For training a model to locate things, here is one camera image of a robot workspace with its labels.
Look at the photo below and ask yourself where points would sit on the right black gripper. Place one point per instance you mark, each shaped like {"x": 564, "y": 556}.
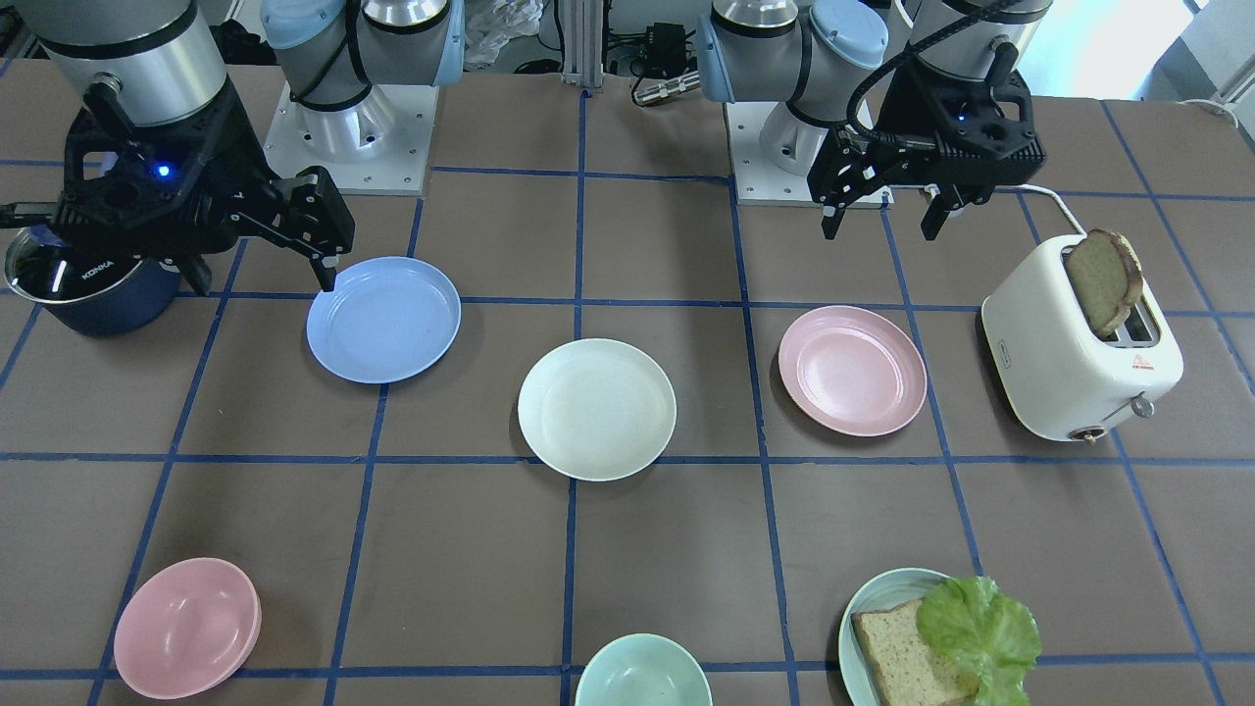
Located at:
{"x": 232, "y": 165}

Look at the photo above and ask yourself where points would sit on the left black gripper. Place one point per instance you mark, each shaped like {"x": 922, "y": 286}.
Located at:
{"x": 894, "y": 118}

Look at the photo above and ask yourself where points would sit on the pink plate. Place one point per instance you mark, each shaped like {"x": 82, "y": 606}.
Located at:
{"x": 853, "y": 371}

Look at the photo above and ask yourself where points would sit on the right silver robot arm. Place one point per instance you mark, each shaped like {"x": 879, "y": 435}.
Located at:
{"x": 168, "y": 64}

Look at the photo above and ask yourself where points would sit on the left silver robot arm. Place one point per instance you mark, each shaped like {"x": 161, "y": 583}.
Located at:
{"x": 830, "y": 64}

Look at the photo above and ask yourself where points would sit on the blue plate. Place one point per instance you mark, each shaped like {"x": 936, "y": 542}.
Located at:
{"x": 386, "y": 320}

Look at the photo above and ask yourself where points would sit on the dark blue Konka pot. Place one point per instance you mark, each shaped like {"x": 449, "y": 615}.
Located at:
{"x": 91, "y": 295}

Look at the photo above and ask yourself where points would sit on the silver metal connector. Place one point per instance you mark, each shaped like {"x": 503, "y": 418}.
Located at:
{"x": 668, "y": 89}

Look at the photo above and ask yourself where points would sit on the bread slice in toaster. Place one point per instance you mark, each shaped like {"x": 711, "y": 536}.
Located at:
{"x": 1107, "y": 279}

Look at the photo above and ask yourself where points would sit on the white toaster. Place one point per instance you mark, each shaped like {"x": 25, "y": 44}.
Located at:
{"x": 1061, "y": 381}

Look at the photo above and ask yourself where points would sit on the black power adapter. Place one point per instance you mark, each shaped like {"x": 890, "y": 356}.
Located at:
{"x": 664, "y": 53}

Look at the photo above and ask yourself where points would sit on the white plate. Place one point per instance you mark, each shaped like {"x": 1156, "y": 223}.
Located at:
{"x": 597, "y": 409}

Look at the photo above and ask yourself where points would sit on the pink bowl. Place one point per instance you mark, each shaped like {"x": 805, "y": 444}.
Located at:
{"x": 187, "y": 629}

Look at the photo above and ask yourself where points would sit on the light green plate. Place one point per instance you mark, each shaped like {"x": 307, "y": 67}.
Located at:
{"x": 885, "y": 591}

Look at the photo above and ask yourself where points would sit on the green lettuce leaf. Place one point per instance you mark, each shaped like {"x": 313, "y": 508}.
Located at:
{"x": 985, "y": 634}

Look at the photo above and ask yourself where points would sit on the bread slice on plate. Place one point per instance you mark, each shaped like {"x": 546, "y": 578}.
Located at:
{"x": 905, "y": 670}

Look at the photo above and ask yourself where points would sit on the mint green bowl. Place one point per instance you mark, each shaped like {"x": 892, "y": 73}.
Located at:
{"x": 643, "y": 669}

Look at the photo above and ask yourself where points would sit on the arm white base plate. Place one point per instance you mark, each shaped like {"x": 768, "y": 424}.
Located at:
{"x": 392, "y": 147}
{"x": 772, "y": 153}

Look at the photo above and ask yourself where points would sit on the aluminium frame post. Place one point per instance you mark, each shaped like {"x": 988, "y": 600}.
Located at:
{"x": 583, "y": 31}

